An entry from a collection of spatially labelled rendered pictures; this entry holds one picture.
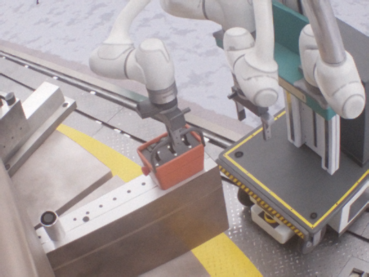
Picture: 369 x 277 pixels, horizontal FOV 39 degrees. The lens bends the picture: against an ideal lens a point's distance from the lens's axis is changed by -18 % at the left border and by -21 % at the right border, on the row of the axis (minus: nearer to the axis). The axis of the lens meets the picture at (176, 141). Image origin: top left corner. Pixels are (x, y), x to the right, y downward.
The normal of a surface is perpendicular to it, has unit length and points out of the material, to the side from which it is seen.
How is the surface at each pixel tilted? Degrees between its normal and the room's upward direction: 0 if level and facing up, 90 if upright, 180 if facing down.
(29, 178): 0
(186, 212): 90
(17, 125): 90
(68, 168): 0
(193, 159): 97
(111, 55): 47
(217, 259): 0
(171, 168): 97
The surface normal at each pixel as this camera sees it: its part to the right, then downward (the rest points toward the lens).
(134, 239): 0.49, 0.52
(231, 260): -0.18, -0.72
